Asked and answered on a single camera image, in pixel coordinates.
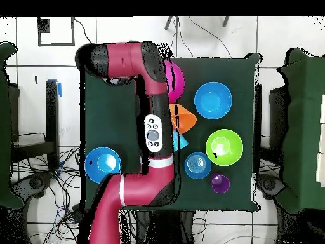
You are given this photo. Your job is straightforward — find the light blue cup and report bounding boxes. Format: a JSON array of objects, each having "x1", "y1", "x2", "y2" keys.
[{"x1": 173, "y1": 129, "x2": 189, "y2": 153}]

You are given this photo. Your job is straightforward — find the orange bowl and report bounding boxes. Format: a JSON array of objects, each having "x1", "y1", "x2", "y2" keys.
[{"x1": 169, "y1": 103, "x2": 198, "y2": 135}]

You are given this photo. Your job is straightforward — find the small light blue bowl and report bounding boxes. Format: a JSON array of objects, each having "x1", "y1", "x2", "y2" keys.
[{"x1": 184, "y1": 151, "x2": 212, "y2": 180}]

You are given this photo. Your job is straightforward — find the pink bowl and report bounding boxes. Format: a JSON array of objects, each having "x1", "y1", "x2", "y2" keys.
[{"x1": 164, "y1": 60, "x2": 185, "y2": 104}]

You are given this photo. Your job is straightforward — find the large blue bowl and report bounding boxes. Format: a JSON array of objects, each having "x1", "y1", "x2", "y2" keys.
[
  {"x1": 84, "y1": 146, "x2": 123, "y2": 184},
  {"x1": 194, "y1": 81, "x2": 233, "y2": 120}
]

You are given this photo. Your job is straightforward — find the lime green bowl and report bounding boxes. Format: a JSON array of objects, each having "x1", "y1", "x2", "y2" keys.
[{"x1": 205, "y1": 128, "x2": 244, "y2": 166}]

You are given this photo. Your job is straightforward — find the purple cup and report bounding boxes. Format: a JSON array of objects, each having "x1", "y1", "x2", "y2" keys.
[{"x1": 210, "y1": 173, "x2": 231, "y2": 194}]

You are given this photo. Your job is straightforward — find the dark green tablecloth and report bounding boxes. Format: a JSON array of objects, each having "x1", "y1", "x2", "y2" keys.
[{"x1": 79, "y1": 51, "x2": 263, "y2": 213}]

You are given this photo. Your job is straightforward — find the grey chair base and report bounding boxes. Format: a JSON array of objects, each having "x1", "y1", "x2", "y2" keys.
[
  {"x1": 11, "y1": 172, "x2": 54, "y2": 201},
  {"x1": 256, "y1": 173, "x2": 285, "y2": 200}
]

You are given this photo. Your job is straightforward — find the green cloth covered table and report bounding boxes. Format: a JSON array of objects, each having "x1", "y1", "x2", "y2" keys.
[
  {"x1": 0, "y1": 41, "x2": 25, "y2": 210},
  {"x1": 275, "y1": 47, "x2": 325, "y2": 214}
]

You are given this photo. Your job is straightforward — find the black stand post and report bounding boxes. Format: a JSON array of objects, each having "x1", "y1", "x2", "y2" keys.
[
  {"x1": 11, "y1": 78, "x2": 62, "y2": 171},
  {"x1": 252, "y1": 83, "x2": 263, "y2": 175}
]

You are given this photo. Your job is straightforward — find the tangled floor cables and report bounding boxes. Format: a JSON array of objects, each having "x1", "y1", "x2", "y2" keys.
[{"x1": 12, "y1": 147, "x2": 138, "y2": 244}]

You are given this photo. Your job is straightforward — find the camera tripod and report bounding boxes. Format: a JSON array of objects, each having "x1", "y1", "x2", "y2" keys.
[{"x1": 164, "y1": 16, "x2": 230, "y2": 31}]

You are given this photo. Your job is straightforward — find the black floor cable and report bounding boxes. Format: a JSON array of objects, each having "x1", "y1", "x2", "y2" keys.
[
  {"x1": 188, "y1": 16, "x2": 232, "y2": 58},
  {"x1": 72, "y1": 17, "x2": 93, "y2": 44}
]

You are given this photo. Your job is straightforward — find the black square floor frame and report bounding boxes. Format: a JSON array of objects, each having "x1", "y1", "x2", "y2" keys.
[{"x1": 37, "y1": 16, "x2": 76, "y2": 47}]

